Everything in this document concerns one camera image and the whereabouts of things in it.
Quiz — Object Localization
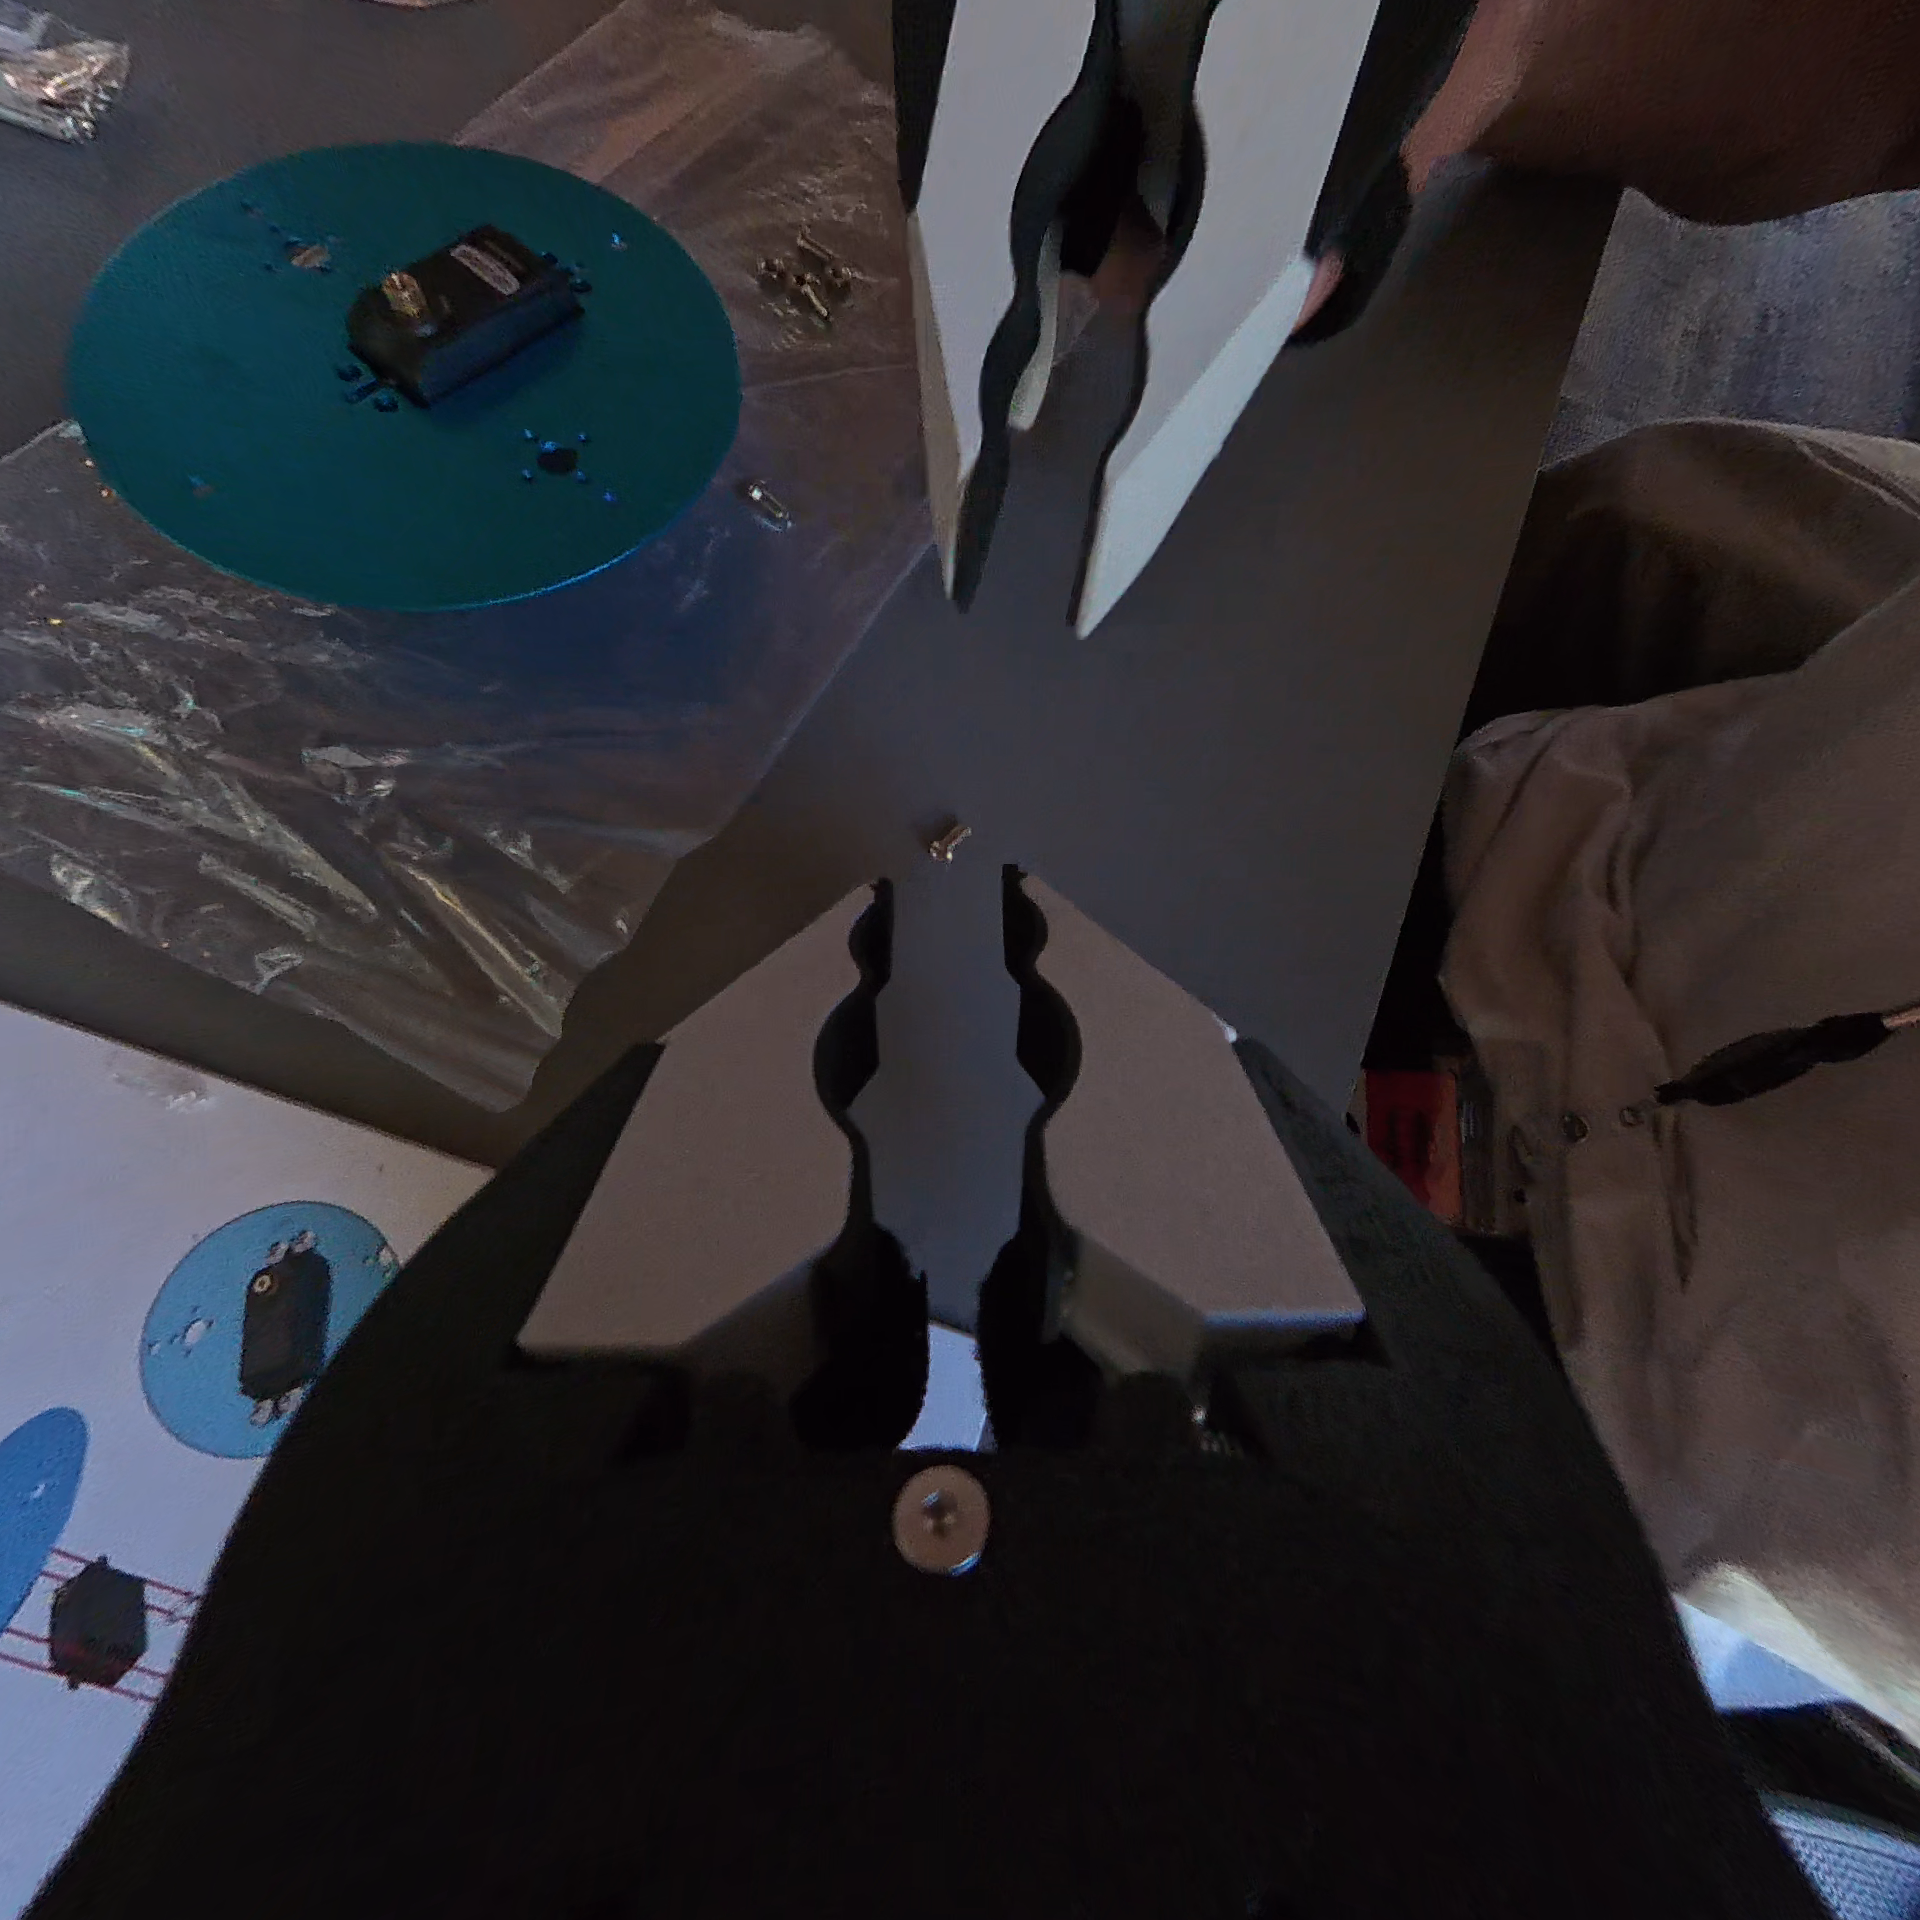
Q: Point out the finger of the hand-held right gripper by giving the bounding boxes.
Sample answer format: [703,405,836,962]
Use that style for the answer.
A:
[1067,0,1386,643]
[893,0,1141,612]

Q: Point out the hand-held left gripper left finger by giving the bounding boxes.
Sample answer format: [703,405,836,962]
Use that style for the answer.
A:
[515,876,927,1451]

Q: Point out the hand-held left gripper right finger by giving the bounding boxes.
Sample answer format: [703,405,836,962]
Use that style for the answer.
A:
[973,865,1368,1446]

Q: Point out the black servo motor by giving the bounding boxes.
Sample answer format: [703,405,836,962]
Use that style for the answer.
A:
[344,225,590,409]

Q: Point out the blue round metal plate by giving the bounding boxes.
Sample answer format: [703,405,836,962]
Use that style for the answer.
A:
[66,141,746,615]

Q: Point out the person's right hand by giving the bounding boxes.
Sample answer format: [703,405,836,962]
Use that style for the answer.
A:
[1402,0,1920,230]

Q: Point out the red printed label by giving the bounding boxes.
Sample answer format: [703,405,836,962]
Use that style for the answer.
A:
[1362,1065,1505,1237]

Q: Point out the clear plastic bag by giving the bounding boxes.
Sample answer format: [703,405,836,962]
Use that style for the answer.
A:
[0,0,966,1117]

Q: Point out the white instruction sheet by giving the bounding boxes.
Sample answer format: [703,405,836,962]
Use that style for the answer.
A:
[0,1002,500,1920]

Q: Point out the pile of small screw bags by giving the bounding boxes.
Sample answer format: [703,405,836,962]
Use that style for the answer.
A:
[0,7,132,145]

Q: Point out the black shoulder strap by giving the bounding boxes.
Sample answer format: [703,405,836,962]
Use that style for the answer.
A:
[1654,1008,1920,1113]

